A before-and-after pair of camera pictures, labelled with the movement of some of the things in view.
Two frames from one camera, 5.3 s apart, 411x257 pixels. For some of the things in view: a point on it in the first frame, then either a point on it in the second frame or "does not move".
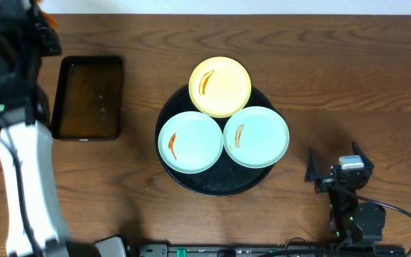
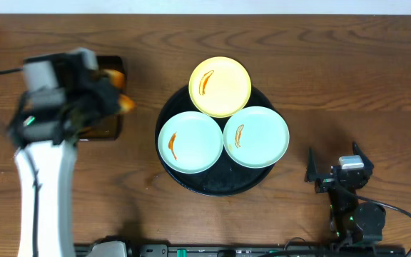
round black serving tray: [226, 178] does not move
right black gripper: [312, 174] does not move
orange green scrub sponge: [47, 18] → [127, 105]
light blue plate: [256, 137] does not move
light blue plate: [190, 142] does not move
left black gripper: [47, 39] → [103, 96]
